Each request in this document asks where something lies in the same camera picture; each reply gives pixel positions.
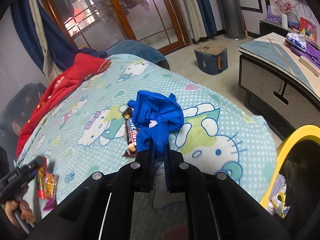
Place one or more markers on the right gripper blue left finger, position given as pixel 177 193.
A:
pixel 152 164

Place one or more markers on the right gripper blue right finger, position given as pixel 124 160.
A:
pixel 167 166

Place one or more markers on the brown chocolate bar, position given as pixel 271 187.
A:
pixel 131 133

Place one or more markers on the blue plastic bag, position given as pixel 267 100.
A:
pixel 156 116

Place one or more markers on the orange snack packet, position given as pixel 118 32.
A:
pixel 46 185

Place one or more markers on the yellow rimmed trash bin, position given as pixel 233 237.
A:
pixel 298 162

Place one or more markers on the dark sofa pillow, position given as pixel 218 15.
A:
pixel 13 117

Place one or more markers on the hello kitty bed sheet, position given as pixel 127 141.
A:
pixel 99 112

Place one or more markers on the blue fabric stool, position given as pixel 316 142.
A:
pixel 211 57

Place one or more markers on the red blanket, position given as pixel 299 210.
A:
pixel 84 67

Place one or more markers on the marble top coffee table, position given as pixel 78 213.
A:
pixel 278 85

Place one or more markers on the blue beige left curtain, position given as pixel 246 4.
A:
pixel 43 40

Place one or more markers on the blue beige curtain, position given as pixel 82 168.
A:
pixel 200 18
pixel 43 40

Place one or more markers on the silver tower air conditioner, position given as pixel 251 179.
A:
pixel 232 17

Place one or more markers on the wooden glass sliding door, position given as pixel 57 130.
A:
pixel 100 24

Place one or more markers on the blue beige right curtain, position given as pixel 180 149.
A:
pixel 200 18

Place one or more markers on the black tv cabinet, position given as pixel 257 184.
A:
pixel 267 27

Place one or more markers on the white power strip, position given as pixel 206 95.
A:
pixel 311 66

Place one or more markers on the white blue tissue pack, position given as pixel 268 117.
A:
pixel 296 41

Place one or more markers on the purple cloth bag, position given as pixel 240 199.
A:
pixel 311 53

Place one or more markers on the white vase red flowers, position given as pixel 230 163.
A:
pixel 284 6

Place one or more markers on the colourful picture frame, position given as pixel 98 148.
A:
pixel 308 29

